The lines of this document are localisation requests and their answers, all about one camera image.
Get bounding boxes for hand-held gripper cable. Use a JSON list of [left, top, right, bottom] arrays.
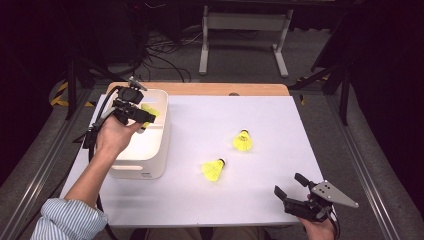
[[81, 85, 120, 240], [328, 211, 342, 240]]

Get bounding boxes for right hand-held gripper cable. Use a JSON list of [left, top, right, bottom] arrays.
[[328, 211, 342, 240]]

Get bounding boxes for aluminium floor rail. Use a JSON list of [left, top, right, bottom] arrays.
[[328, 96, 403, 240], [0, 89, 98, 240]]

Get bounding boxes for striped shirt sleeve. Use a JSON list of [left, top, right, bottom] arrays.
[[29, 198, 109, 240]]

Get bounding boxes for person's left hand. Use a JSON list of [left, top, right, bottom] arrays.
[[95, 114, 144, 159]]

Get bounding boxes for yellow shuttlecock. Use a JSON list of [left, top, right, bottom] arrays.
[[139, 102, 162, 130], [201, 158, 227, 183], [232, 129, 254, 153]]

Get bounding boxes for person's right hand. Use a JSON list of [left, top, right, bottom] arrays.
[[296, 217, 336, 240]]

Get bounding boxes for white plastic bin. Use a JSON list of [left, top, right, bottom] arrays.
[[90, 88, 172, 180]]

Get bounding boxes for yellow black hazard tape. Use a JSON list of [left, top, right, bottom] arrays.
[[49, 81, 96, 108]]

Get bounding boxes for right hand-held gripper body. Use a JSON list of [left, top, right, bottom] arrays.
[[283, 179, 360, 223]]

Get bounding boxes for black angled stand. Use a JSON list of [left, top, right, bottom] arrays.
[[288, 13, 354, 126]]

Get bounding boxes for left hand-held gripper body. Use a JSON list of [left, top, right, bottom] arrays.
[[112, 76, 148, 126]]

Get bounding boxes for left hand-held gripper cable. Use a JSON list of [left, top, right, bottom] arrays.
[[81, 85, 120, 240]]

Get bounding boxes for black tripod stand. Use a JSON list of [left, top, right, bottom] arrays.
[[64, 56, 128, 121]]

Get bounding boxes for white metal stand frame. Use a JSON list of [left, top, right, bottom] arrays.
[[198, 4, 294, 79]]

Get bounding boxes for black floor cables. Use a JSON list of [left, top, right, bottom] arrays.
[[143, 31, 204, 83]]

